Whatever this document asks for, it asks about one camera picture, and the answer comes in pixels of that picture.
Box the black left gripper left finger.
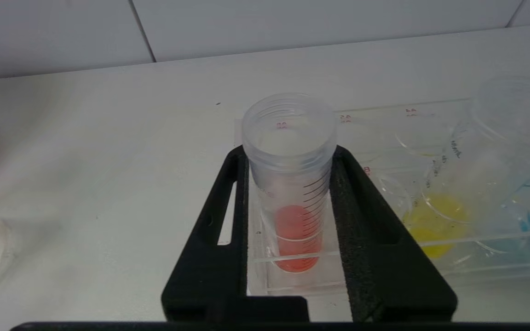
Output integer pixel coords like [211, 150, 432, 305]
[161, 146, 248, 322]

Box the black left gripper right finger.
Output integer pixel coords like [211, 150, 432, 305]
[329, 146, 458, 322]

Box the test tube with yellow pigment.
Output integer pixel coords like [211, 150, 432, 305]
[403, 76, 530, 259]

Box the test tube with red pigment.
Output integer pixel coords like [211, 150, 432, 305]
[241, 93, 338, 274]

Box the clear plastic test tube rack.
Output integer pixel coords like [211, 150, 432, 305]
[235, 97, 530, 296]

